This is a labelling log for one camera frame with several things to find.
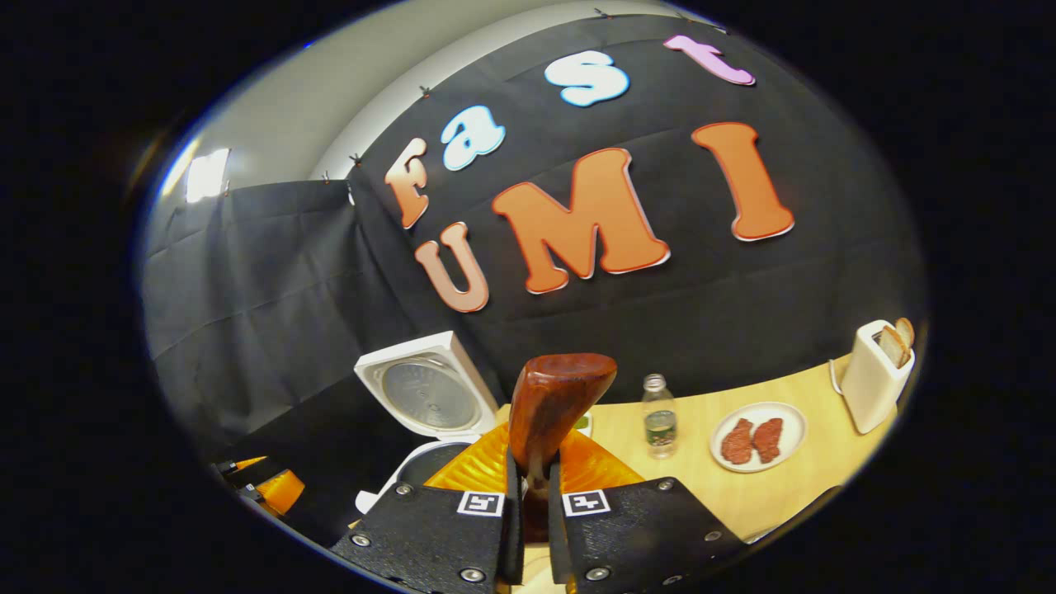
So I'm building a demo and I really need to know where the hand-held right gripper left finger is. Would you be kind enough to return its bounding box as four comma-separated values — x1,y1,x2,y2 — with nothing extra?
330,422,526,594

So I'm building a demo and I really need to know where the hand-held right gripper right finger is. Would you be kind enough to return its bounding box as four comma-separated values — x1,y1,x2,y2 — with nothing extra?
548,428,748,594

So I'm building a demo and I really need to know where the white rice cooker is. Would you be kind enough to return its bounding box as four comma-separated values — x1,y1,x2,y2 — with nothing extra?
352,331,501,517

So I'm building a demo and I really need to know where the wooden spoon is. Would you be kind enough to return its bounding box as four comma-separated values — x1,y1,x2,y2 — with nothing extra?
507,352,619,544

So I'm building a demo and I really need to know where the clear plastic water bottle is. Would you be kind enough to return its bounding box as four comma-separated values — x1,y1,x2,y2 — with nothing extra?
641,373,680,460

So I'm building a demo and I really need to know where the red meat piece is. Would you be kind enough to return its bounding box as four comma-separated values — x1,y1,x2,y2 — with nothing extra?
719,417,757,466
752,417,785,464

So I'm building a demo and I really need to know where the black backdrop cloth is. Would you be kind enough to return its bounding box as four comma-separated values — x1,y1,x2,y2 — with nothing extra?
140,12,926,547

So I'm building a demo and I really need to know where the white round plate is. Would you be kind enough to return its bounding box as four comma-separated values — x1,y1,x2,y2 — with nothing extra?
709,401,809,474

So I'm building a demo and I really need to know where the white toaster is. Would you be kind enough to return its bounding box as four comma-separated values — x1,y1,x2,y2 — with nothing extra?
839,320,917,436

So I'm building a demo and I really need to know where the ceiling light panel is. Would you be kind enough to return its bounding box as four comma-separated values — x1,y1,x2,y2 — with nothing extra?
182,148,231,205

